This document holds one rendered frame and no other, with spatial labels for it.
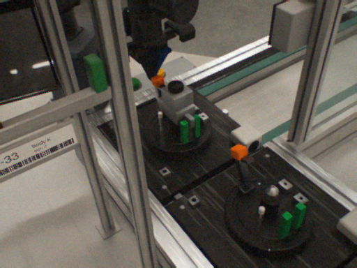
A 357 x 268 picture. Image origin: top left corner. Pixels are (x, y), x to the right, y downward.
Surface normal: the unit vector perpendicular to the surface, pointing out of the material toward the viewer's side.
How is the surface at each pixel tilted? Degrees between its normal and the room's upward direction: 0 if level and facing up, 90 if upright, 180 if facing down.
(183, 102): 90
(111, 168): 0
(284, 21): 90
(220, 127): 0
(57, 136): 90
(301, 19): 90
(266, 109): 0
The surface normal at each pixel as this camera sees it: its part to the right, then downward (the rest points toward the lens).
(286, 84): -0.04, -0.73
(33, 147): 0.57, 0.54
